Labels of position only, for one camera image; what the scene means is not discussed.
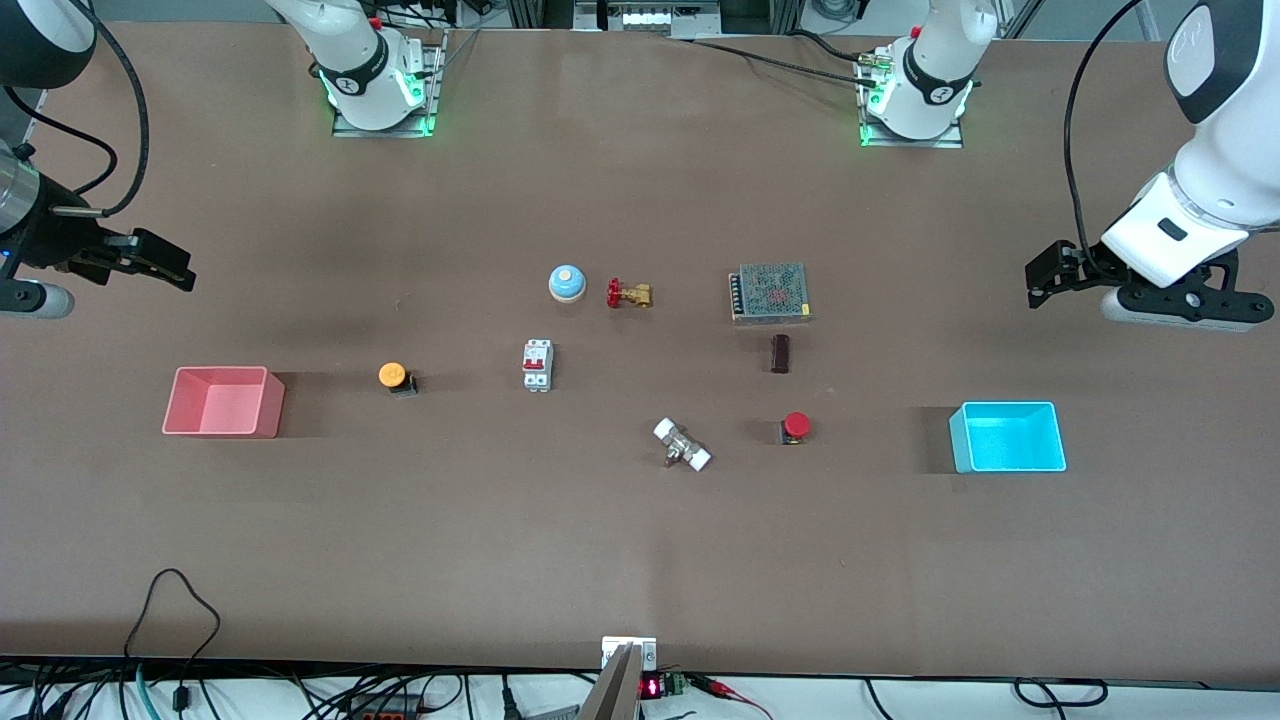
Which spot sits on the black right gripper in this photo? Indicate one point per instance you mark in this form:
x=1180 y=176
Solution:
x=50 y=240

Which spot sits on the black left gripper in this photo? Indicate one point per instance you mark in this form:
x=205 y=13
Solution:
x=1084 y=262

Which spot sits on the yellow push button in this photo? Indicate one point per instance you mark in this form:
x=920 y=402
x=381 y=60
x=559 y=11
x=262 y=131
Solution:
x=391 y=375

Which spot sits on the red push button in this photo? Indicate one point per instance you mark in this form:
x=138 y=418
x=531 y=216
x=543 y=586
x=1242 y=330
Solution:
x=797 y=424

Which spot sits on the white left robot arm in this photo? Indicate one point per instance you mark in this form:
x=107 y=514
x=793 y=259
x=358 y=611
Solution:
x=1230 y=150

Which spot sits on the pink plastic bin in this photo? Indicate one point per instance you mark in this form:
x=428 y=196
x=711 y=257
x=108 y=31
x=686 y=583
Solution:
x=220 y=400

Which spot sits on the blue plastic bin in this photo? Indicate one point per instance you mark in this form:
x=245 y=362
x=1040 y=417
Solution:
x=1005 y=440

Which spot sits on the metal mesh power supply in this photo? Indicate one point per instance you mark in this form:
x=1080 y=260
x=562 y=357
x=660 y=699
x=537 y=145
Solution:
x=770 y=292

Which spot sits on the dark brown rectangular block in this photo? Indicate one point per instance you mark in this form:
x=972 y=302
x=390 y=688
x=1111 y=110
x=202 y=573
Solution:
x=781 y=353

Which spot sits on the white circuit breaker red switches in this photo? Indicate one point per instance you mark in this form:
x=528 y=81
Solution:
x=537 y=365

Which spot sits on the blue call bell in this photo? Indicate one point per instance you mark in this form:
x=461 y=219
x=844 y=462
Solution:
x=566 y=288

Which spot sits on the metal valve with white ends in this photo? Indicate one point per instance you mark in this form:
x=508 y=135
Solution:
x=682 y=445

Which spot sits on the red clip lead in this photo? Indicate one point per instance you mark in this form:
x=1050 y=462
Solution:
x=722 y=688

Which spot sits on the red digit display module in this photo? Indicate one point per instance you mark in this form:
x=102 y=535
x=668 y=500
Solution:
x=652 y=687

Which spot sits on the grey metal bar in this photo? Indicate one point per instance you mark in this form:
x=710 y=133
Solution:
x=612 y=695

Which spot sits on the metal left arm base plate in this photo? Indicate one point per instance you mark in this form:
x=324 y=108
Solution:
x=915 y=143

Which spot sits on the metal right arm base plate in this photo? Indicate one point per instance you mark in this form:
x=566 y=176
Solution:
x=385 y=131

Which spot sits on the white metal bracket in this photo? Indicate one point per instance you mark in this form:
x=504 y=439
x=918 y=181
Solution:
x=612 y=650

